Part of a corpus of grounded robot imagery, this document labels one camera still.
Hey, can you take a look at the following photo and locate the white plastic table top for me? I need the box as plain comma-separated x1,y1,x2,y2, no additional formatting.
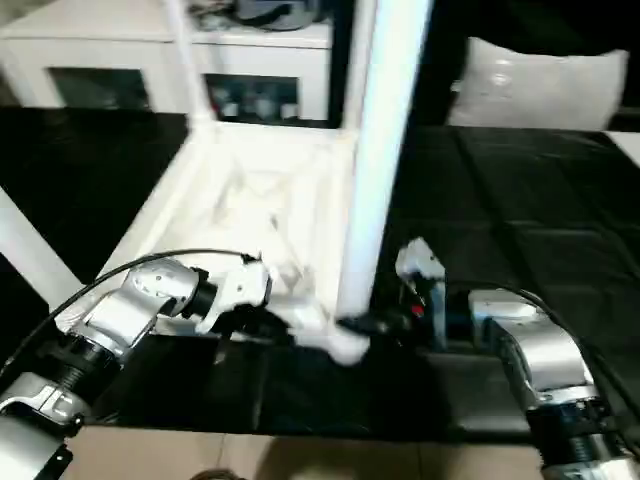
52,117,374,369

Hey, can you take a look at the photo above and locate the white plastic table leg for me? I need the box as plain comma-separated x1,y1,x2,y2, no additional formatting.
337,0,436,321
342,0,376,136
159,0,214,129
0,192,84,321

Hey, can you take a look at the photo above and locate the black work mat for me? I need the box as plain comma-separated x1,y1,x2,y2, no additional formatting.
0,104,640,446

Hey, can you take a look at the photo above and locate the black cabinet with yellow label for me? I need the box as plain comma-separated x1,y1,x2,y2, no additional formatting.
329,0,471,126

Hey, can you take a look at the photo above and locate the white flat board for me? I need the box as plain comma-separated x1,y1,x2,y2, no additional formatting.
604,130,640,169

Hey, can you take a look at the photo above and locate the dark clutter on cabinet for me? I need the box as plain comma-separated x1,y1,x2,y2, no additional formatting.
192,0,236,29

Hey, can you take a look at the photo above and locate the white glass-door cabinet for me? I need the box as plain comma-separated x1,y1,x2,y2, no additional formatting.
0,14,334,124

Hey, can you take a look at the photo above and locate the grey helmet on cabinet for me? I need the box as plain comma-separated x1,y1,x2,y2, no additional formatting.
234,0,326,26

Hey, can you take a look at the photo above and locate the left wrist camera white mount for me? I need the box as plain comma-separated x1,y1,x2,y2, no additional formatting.
194,262,279,336

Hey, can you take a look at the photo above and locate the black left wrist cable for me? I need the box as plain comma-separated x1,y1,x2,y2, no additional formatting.
0,248,264,381

